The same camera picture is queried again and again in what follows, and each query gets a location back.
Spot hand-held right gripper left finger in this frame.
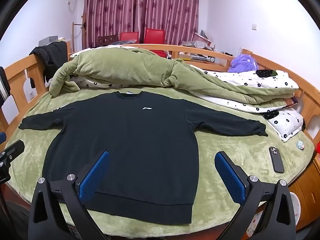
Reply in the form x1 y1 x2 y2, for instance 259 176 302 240
28 150 110 240

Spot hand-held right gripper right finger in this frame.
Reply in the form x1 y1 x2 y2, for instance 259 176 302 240
214 151 297 240

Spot black sweatshirt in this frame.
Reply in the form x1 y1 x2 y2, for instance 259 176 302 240
19 92 268 225

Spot black clothes on headboard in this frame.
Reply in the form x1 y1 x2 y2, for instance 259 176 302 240
29 41 68 88

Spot black remote control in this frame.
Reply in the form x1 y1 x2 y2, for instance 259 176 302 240
269 146 285 173

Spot black and white striped cloth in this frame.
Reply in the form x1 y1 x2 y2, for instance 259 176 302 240
0 66 12 105

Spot white printed container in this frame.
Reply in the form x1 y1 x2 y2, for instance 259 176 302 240
246 192 299 240

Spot white floral pillow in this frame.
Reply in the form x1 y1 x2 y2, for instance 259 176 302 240
261 109 306 143

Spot wooden cabinet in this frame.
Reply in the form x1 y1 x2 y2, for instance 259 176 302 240
287 155 320 233

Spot grey box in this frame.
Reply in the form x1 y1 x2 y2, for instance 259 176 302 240
39 36 59 47

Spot green quilt with floral lining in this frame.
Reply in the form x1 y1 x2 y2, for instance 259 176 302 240
49 45 300 113

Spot purple plush toy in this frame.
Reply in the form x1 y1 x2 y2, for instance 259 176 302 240
227 52 258 73

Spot wooden coat rack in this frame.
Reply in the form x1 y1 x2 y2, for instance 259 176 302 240
72 12 88 53

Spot pile of small boxes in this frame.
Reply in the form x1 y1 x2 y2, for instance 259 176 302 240
179 52 215 63

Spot dark wooden chair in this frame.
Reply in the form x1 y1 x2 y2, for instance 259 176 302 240
97 34 118 47

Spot pile of grey plastic bags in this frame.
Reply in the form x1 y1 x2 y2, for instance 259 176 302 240
180 30 216 53

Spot red chair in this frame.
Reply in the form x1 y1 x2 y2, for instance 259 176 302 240
119 31 140 46
144 28 167 58

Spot maroon floral curtain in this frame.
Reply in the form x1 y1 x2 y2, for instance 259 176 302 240
82 0 200 49

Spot wooden bed frame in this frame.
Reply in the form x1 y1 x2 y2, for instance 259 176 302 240
0 40 320 180

